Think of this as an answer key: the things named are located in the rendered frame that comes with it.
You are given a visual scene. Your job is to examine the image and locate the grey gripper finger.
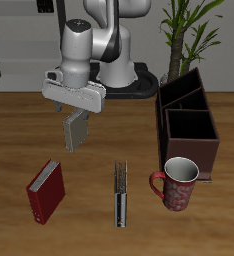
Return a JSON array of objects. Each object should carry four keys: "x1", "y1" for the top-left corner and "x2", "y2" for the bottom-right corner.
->
[
  {"x1": 79, "y1": 109, "x2": 92, "y2": 121},
  {"x1": 54, "y1": 100, "x2": 64, "y2": 113}
]

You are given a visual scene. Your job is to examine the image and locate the dark brown desk caddy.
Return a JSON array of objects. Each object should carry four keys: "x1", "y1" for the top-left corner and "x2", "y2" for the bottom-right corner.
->
[{"x1": 154, "y1": 66, "x2": 221, "y2": 184}]

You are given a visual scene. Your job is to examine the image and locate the red book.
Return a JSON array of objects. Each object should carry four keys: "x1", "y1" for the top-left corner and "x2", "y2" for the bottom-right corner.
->
[{"x1": 25, "y1": 158, "x2": 67, "y2": 226}]

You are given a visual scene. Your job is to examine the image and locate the small black wall box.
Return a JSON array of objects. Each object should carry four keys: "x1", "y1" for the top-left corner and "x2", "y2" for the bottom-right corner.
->
[{"x1": 36, "y1": 0, "x2": 55, "y2": 14}]

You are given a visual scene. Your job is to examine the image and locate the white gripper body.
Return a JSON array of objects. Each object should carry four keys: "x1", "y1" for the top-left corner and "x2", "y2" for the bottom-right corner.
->
[{"x1": 41, "y1": 78, "x2": 107, "y2": 115}]

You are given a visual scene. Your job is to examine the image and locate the red patterned mug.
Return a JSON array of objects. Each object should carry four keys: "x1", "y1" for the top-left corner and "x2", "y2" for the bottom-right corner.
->
[{"x1": 148, "y1": 156, "x2": 201, "y2": 213}]

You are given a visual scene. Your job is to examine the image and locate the olive grey book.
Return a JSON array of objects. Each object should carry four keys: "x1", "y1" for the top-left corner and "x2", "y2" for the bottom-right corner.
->
[{"x1": 62, "y1": 108, "x2": 90, "y2": 154}]

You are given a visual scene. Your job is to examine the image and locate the black wall post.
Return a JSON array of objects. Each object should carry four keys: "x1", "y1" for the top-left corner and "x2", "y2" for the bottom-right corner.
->
[{"x1": 55, "y1": 0, "x2": 68, "y2": 54}]

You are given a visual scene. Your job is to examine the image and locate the flat black base plate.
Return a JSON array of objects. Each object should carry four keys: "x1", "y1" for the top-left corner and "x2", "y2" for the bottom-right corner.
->
[{"x1": 88, "y1": 61, "x2": 160, "y2": 100}]

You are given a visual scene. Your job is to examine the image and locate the green pot plant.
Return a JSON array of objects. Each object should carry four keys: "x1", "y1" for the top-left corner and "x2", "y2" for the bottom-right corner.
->
[{"x1": 158, "y1": 0, "x2": 226, "y2": 85}]

